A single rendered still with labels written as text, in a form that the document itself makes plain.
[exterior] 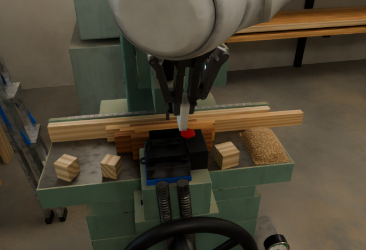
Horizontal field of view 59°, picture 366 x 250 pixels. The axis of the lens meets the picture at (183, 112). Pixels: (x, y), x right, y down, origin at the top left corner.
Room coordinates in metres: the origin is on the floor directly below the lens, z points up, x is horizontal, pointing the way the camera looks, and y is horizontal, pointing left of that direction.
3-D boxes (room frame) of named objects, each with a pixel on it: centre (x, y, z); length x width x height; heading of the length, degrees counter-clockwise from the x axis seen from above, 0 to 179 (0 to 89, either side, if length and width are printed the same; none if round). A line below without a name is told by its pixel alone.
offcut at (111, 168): (0.56, 0.16, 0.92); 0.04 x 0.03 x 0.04; 75
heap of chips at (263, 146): (0.67, -0.21, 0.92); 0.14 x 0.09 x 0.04; 9
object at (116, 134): (0.66, 0.05, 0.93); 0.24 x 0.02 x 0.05; 99
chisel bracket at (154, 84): (0.74, 0.04, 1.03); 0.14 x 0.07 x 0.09; 9
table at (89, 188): (0.61, 0.03, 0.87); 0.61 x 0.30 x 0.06; 99
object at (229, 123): (0.74, -0.07, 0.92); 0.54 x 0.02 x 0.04; 99
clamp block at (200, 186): (0.53, 0.02, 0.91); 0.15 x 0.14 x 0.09; 99
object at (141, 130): (0.65, 0.02, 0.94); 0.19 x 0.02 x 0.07; 99
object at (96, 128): (0.74, 0.05, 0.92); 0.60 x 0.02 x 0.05; 99
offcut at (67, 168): (0.56, 0.26, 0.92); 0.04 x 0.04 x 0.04; 67
